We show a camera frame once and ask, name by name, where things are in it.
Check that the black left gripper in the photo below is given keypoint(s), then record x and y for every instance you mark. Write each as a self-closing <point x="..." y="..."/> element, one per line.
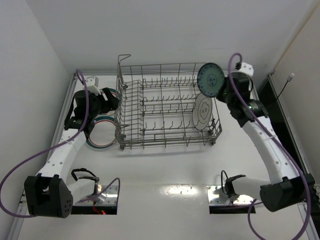
<point x="104" y="100"/>

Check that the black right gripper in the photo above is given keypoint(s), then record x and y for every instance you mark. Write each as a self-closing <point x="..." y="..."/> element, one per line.
<point x="223" y="90"/>

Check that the teal blue patterned plate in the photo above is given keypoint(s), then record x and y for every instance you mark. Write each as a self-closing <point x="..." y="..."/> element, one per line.
<point x="210" y="79"/>

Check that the white plate with grey pattern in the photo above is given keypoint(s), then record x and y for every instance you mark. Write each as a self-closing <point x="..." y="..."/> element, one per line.
<point x="201" y="112"/>

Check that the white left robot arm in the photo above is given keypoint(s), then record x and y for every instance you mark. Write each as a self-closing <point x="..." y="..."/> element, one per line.
<point x="54" y="190"/>

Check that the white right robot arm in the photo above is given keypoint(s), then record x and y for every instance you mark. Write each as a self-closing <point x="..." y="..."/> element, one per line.
<point x="287" y="184"/>

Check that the far green red rimmed plate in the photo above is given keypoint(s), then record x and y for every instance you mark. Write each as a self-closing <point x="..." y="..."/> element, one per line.
<point x="112" y="92"/>

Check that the green red rimmed plate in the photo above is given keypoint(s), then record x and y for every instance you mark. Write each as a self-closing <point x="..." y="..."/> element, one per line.
<point x="102" y="136"/>
<point x="112" y="92"/>

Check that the near green red rimmed plate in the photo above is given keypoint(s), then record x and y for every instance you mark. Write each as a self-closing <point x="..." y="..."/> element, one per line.
<point x="102" y="136"/>

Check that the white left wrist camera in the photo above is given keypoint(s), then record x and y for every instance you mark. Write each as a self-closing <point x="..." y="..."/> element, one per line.
<point x="92" y="83"/>

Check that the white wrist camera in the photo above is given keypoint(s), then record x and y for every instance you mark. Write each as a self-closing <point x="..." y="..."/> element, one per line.
<point x="245" y="68"/>
<point x="92" y="83"/>

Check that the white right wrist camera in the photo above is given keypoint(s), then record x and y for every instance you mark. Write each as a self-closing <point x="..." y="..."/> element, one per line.
<point x="245" y="68"/>

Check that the grey wire dish rack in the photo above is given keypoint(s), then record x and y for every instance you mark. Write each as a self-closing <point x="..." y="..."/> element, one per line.
<point x="156" y="104"/>

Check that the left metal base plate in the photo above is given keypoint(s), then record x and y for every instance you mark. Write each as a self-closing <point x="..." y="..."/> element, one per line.
<point x="107" y="198"/>

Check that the metal base plate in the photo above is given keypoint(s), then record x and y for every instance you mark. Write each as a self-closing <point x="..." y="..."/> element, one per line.
<point x="216" y="198"/>
<point x="107" y="198"/>

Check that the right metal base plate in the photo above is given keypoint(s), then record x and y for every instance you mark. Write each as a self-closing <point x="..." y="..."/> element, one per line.
<point x="216" y="198"/>

